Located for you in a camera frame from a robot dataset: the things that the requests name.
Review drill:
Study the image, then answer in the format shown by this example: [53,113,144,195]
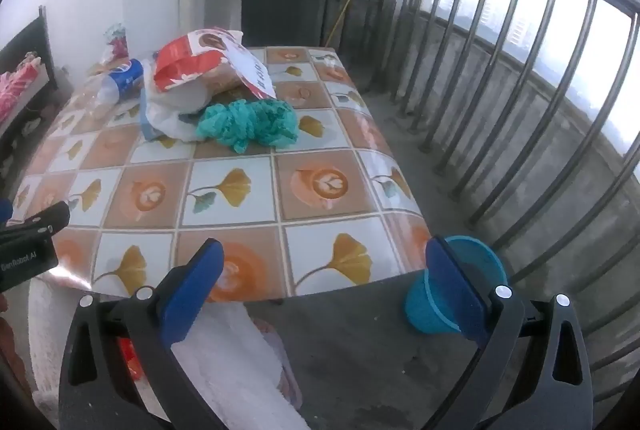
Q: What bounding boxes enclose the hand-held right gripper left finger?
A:
[59,238,226,430]

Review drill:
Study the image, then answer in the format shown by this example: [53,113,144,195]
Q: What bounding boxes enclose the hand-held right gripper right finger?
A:
[425,235,594,430]

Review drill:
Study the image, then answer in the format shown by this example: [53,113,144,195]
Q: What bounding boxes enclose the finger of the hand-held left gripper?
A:
[7,201,71,236]

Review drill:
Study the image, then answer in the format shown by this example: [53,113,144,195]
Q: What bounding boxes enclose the blue plastic bin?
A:
[404,235,508,336]

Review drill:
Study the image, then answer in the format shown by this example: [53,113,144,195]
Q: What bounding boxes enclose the plastic bottle blue label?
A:
[95,58,146,106]

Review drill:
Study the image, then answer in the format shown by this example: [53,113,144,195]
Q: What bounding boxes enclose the white plastic bag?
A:
[140,57,221,142]

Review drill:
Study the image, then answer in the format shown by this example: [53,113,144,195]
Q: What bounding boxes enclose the teal plastic bag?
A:
[196,99,300,155]

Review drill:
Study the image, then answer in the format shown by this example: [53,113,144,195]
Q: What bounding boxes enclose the red white snack bag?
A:
[152,27,277,101]

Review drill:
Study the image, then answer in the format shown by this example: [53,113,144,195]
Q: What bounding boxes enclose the red packet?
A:
[119,339,147,382]

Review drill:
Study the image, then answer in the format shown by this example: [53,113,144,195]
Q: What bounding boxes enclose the tile-patterned tablecloth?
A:
[10,46,433,303]

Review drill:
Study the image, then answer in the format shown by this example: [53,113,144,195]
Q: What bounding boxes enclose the pink floral cloth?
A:
[0,55,41,121]

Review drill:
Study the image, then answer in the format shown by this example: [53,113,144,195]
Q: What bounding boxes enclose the dark wooden furniture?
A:
[0,5,58,191]

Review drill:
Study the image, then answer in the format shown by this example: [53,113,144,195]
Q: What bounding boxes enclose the colourful small packet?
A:
[102,24,132,61]

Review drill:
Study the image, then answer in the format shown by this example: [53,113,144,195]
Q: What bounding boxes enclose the yellow stick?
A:
[326,0,371,47]

